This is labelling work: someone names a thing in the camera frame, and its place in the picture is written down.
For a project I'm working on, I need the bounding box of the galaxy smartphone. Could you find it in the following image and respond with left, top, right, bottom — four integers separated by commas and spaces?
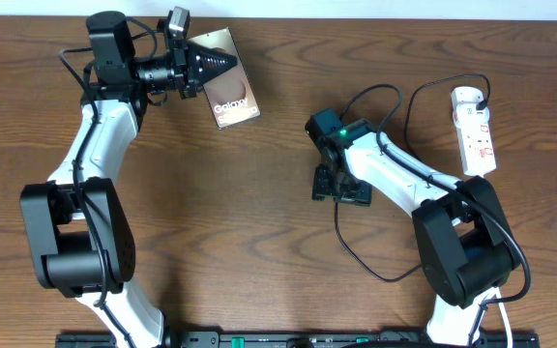
191, 28, 261, 130

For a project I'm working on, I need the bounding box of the black usb charging cable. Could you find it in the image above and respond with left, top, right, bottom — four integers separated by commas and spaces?
334, 72, 492, 284

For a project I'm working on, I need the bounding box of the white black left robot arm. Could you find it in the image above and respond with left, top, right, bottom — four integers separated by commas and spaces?
20, 7, 237, 347

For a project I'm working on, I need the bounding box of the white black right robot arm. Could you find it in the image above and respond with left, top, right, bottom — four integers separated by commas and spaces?
305, 109, 528, 346

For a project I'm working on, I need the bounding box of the white usb charger adapter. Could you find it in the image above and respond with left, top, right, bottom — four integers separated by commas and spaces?
451, 86, 490, 127

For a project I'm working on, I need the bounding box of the white power strip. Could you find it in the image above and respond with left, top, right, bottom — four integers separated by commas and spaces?
453, 103, 497, 177

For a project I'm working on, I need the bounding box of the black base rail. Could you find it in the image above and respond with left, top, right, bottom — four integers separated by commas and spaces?
54, 330, 541, 348

